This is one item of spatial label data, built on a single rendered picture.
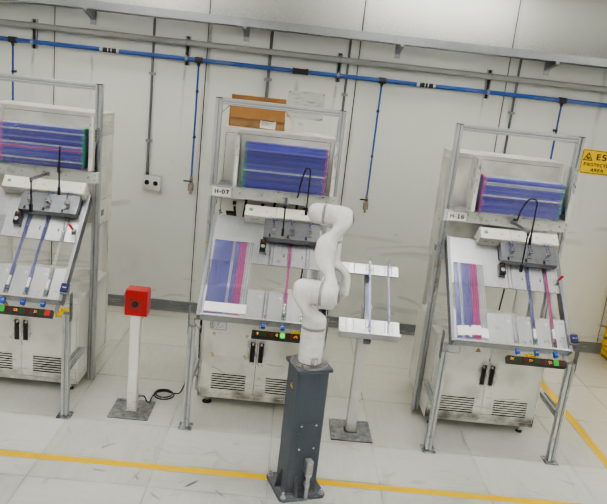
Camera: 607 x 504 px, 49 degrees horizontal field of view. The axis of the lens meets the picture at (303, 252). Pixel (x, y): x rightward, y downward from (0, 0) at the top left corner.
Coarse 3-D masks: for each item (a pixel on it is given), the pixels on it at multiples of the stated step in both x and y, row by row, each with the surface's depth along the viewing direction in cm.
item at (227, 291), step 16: (224, 240) 402; (224, 256) 396; (240, 256) 397; (224, 272) 390; (240, 272) 391; (208, 288) 383; (224, 288) 384; (240, 288) 385; (208, 304) 377; (224, 304) 378; (240, 304) 379
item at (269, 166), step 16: (256, 144) 398; (272, 144) 400; (256, 160) 398; (272, 160) 398; (288, 160) 398; (304, 160) 398; (320, 160) 398; (256, 176) 400; (272, 176) 400; (288, 176) 400; (304, 176) 400; (320, 176) 400; (304, 192) 403; (320, 192) 403
